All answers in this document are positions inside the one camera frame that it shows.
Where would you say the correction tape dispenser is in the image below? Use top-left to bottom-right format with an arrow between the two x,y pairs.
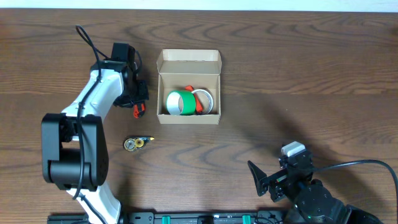
123,136 -> 155,152

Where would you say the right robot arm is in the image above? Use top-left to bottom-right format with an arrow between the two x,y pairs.
248,149 -> 381,224

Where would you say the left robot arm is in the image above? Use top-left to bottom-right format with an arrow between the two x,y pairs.
41,42 -> 149,223

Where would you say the green tape roll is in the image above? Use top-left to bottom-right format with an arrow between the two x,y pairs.
166,90 -> 196,116

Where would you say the orange utility knife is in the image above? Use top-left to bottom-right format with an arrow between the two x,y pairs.
133,102 -> 146,119

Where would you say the orange lighter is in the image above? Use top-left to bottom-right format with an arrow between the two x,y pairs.
185,85 -> 203,115

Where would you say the open cardboard box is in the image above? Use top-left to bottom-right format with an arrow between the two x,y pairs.
156,49 -> 222,124

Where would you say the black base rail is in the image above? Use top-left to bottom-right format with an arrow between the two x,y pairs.
46,210 -> 292,224

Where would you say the white tape roll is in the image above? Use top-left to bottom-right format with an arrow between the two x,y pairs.
193,89 -> 214,114

